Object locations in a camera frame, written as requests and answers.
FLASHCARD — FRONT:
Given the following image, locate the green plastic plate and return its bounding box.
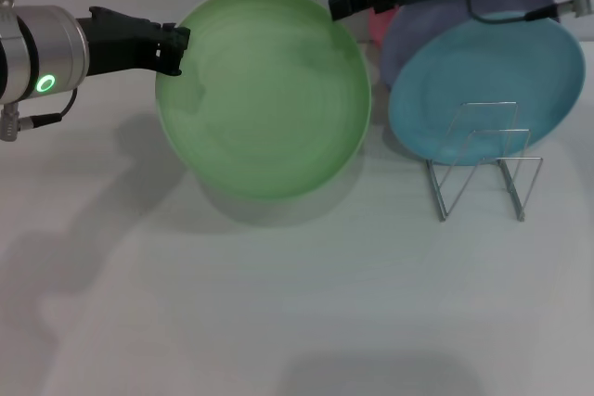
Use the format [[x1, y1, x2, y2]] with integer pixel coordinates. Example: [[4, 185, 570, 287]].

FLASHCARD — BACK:
[[155, 0, 372, 202]]

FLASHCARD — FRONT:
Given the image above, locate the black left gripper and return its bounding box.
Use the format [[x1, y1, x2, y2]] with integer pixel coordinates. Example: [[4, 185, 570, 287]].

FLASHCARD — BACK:
[[76, 6, 192, 79]]

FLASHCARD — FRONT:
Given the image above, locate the silver wire plate rack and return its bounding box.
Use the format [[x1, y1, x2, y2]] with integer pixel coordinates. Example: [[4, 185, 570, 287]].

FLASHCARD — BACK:
[[424, 100, 544, 224]]

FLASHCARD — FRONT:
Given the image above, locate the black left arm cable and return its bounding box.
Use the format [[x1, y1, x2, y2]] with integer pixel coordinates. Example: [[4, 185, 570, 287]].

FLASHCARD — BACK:
[[0, 88, 79, 143]]

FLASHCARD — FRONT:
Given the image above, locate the light blue plastic plate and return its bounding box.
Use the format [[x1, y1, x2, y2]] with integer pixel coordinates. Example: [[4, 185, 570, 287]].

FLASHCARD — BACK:
[[387, 10, 586, 168]]

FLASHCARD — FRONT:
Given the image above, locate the purple plastic plate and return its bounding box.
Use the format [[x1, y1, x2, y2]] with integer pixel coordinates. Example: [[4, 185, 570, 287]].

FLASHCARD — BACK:
[[380, 0, 562, 89]]

